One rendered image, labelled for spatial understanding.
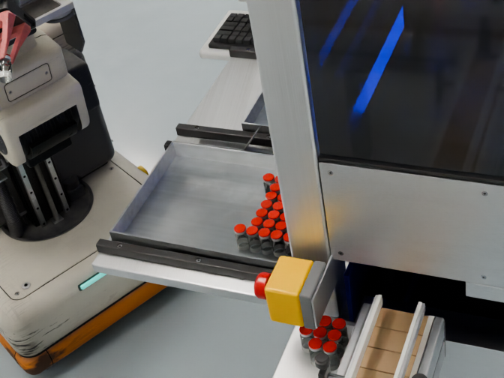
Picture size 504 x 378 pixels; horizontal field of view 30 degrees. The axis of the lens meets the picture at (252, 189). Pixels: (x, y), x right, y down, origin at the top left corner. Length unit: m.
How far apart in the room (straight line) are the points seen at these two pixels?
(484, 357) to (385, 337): 0.16
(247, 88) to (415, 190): 0.82
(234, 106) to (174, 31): 2.07
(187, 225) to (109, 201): 1.07
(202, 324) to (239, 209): 1.05
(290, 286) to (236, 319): 1.36
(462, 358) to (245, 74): 0.85
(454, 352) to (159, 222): 0.59
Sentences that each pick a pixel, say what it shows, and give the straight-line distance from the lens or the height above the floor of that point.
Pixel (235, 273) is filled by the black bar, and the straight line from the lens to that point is 1.55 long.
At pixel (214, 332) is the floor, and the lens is 2.66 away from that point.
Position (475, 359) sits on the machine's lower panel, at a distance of 1.46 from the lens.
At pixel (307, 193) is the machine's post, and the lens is 1.29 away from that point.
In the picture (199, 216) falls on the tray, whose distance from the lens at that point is 1.68.
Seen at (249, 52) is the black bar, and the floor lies 0.90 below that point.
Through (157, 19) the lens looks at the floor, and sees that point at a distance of 4.10.
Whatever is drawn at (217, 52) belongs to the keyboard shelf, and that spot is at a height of 0.80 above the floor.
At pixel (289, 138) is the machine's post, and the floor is 1.24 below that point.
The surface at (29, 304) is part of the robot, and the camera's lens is 2.52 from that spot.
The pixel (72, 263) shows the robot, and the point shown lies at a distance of 2.58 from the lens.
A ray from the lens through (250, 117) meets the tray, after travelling 1.85.
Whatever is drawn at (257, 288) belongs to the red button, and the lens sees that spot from 1.36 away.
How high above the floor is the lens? 2.00
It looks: 41 degrees down
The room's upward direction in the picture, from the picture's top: 12 degrees counter-clockwise
